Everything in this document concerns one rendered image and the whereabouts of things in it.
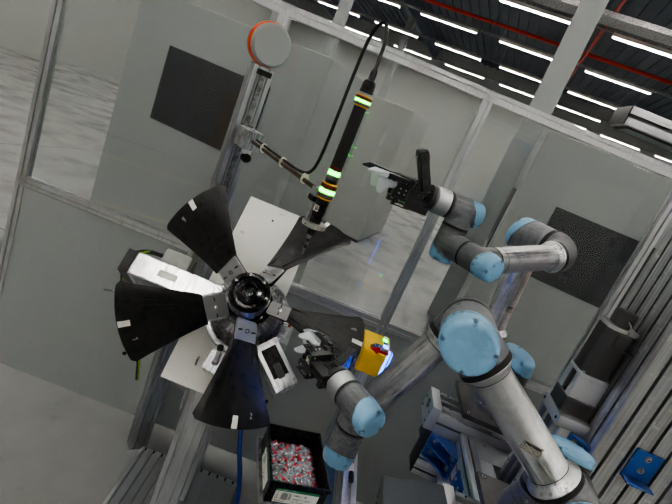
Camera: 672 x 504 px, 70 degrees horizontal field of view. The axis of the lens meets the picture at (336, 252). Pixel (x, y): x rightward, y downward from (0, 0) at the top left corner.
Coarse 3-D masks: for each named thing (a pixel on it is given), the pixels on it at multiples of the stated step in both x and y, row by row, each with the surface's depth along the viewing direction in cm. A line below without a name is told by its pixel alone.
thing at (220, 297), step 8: (208, 296) 132; (216, 296) 133; (224, 296) 134; (208, 304) 134; (216, 304) 135; (224, 304) 135; (208, 312) 135; (216, 312) 136; (224, 312) 137; (208, 320) 136
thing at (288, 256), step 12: (300, 228) 153; (336, 228) 149; (288, 240) 151; (300, 240) 148; (312, 240) 146; (324, 240) 146; (336, 240) 145; (348, 240) 145; (288, 252) 145; (300, 252) 143; (312, 252) 142; (324, 252) 142; (276, 264) 143; (288, 264) 140
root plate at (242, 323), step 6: (240, 318) 132; (240, 324) 132; (246, 324) 134; (252, 324) 137; (240, 330) 132; (252, 330) 136; (234, 336) 129; (240, 336) 131; (246, 336) 134; (252, 336) 136; (252, 342) 135
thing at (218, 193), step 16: (208, 192) 143; (224, 192) 142; (208, 208) 142; (224, 208) 140; (176, 224) 145; (192, 224) 143; (208, 224) 141; (224, 224) 139; (192, 240) 144; (208, 240) 141; (224, 240) 139; (208, 256) 142; (224, 256) 139
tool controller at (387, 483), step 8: (384, 480) 81; (392, 480) 82; (400, 480) 82; (408, 480) 82; (384, 488) 80; (392, 488) 80; (400, 488) 80; (408, 488) 80; (416, 488) 80; (424, 488) 81; (432, 488) 81; (440, 488) 81; (376, 496) 81; (384, 496) 78; (392, 496) 78; (400, 496) 78; (408, 496) 79; (416, 496) 79; (424, 496) 79; (432, 496) 79; (440, 496) 79
